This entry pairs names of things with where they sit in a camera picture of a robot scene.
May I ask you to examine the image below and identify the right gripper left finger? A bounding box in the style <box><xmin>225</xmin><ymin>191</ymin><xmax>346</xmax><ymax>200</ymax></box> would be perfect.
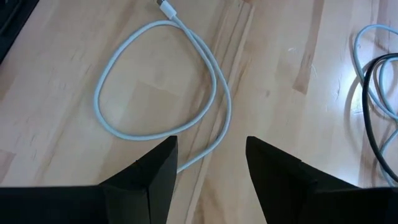
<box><xmin>0</xmin><ymin>135</ymin><xmax>179</xmax><ymax>224</ymax></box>

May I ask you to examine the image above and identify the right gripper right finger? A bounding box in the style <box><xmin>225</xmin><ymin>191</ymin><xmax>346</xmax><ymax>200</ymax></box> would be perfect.
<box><xmin>245</xmin><ymin>136</ymin><xmax>398</xmax><ymax>224</ymax></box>

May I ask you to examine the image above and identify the long black charger cable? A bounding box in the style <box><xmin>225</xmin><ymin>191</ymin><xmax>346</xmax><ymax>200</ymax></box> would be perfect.
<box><xmin>362</xmin><ymin>52</ymin><xmax>398</xmax><ymax>183</ymax></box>

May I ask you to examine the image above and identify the teal braided charger cable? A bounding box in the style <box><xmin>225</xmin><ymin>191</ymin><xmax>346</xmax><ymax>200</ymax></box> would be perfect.
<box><xmin>353</xmin><ymin>24</ymin><xmax>398</xmax><ymax>187</ymax></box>

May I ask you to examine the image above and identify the white smooth charger cable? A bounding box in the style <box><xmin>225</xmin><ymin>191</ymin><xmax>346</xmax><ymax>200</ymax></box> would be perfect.
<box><xmin>93</xmin><ymin>0</ymin><xmax>233</xmax><ymax>174</ymax></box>

